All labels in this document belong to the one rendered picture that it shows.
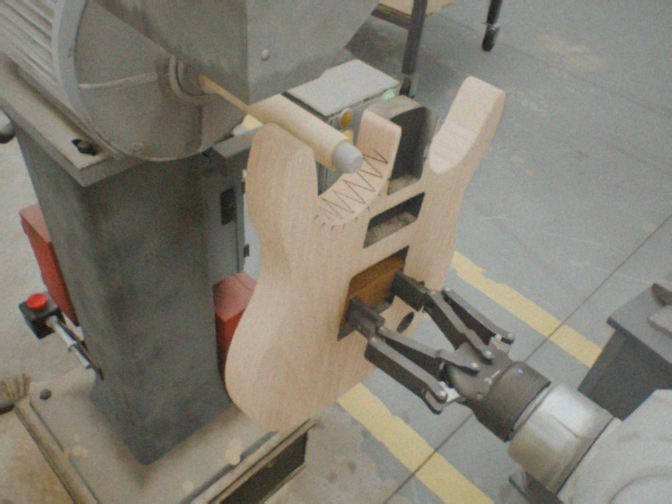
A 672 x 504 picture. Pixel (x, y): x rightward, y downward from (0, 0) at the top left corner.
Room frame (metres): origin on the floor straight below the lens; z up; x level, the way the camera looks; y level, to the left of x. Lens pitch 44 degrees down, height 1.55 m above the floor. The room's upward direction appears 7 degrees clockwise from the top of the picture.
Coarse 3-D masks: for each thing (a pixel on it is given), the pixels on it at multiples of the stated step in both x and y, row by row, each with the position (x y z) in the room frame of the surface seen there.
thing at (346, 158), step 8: (344, 144) 0.44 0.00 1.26; (336, 152) 0.43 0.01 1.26; (344, 152) 0.43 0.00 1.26; (352, 152) 0.43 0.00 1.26; (336, 160) 0.43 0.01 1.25; (344, 160) 0.42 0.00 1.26; (352, 160) 0.42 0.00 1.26; (360, 160) 0.43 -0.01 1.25; (344, 168) 0.42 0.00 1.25; (352, 168) 0.42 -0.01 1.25
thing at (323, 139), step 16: (208, 80) 0.54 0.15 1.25; (224, 96) 0.52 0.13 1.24; (256, 112) 0.49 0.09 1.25; (272, 112) 0.48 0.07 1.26; (288, 112) 0.47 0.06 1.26; (304, 112) 0.48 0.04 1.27; (288, 128) 0.46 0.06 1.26; (304, 128) 0.45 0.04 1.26; (320, 128) 0.45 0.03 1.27; (320, 144) 0.44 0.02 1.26; (336, 144) 0.43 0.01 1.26; (352, 144) 0.45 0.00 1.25; (320, 160) 0.43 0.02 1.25
